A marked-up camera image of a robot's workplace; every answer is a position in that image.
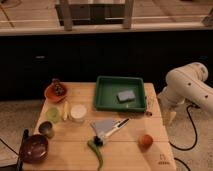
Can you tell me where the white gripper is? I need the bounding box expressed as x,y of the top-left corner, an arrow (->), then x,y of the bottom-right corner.
157,93 -> 177,125

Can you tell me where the red apple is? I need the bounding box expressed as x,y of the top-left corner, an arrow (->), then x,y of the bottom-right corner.
138,134 -> 153,148

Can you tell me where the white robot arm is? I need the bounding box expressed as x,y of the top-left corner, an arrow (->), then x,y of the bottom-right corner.
157,62 -> 213,125

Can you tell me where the white paper cup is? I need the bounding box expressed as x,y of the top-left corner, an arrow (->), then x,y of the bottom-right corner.
70,105 -> 87,122

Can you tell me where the green plastic cup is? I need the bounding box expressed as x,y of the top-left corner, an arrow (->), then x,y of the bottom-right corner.
45,107 -> 60,123

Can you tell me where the small metal cup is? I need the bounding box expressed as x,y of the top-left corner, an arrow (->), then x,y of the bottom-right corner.
38,121 -> 54,138

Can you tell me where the blue sponge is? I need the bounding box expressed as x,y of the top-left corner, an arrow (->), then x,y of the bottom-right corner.
117,90 -> 135,102

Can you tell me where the green plastic tray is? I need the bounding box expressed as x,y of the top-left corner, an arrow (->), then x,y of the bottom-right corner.
94,76 -> 147,112

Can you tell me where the grey cloth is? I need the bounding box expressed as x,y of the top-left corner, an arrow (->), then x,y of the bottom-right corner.
91,119 -> 116,136

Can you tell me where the green chili pepper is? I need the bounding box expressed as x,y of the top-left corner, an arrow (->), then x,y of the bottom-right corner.
87,140 -> 103,171

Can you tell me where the yellow banana piece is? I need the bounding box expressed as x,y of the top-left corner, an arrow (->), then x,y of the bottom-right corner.
62,101 -> 69,121

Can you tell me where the dark grape bunch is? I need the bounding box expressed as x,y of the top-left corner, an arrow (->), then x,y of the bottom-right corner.
52,78 -> 65,96

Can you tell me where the orange bowl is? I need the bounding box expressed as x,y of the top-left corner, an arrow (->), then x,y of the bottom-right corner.
44,84 -> 67,103

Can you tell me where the dark red bowl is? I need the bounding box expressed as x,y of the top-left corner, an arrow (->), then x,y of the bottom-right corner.
19,134 -> 48,163

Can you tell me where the black cable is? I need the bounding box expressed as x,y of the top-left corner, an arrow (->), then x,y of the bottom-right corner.
168,103 -> 199,152

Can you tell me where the black spoon handle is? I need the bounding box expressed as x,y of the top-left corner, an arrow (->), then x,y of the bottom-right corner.
15,128 -> 30,171

